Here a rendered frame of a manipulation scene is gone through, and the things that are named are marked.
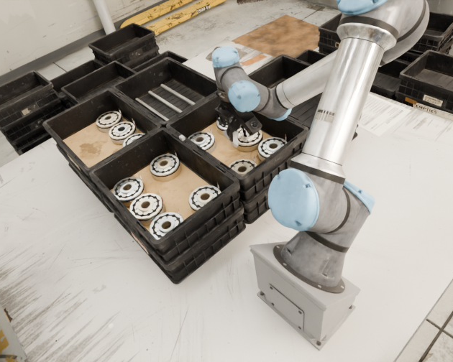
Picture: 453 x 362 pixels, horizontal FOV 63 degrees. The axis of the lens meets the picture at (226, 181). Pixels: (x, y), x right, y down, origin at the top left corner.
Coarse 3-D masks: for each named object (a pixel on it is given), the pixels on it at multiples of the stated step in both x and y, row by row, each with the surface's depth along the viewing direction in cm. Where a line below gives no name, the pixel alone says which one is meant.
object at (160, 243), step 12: (156, 132) 126; (168, 132) 125; (120, 156) 120; (204, 156) 114; (96, 168) 117; (216, 168) 109; (96, 180) 113; (108, 192) 109; (228, 192) 103; (120, 204) 107; (216, 204) 102; (132, 216) 101; (192, 216) 98; (204, 216) 101; (180, 228) 96; (156, 240) 94; (168, 240) 95
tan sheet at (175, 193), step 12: (144, 168) 129; (144, 180) 125; (156, 180) 124; (180, 180) 122; (192, 180) 122; (156, 192) 120; (168, 192) 119; (180, 192) 118; (168, 204) 116; (180, 204) 115
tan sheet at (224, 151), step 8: (208, 128) 140; (216, 128) 139; (216, 136) 135; (224, 136) 135; (264, 136) 132; (216, 144) 132; (224, 144) 132; (216, 152) 129; (224, 152) 129; (232, 152) 128; (240, 152) 128; (248, 152) 127; (256, 152) 127; (224, 160) 126; (232, 160) 126; (256, 160) 124
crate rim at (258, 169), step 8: (216, 96) 136; (200, 104) 133; (192, 112) 131; (176, 120) 129; (288, 120) 120; (168, 128) 126; (304, 128) 117; (296, 136) 114; (304, 136) 115; (192, 144) 119; (288, 144) 112; (296, 144) 114; (208, 152) 115; (280, 152) 111; (216, 160) 112; (264, 160) 109; (272, 160) 110; (224, 168) 109; (256, 168) 107; (264, 168) 109; (240, 176) 106; (248, 176) 106; (256, 176) 108; (240, 184) 107
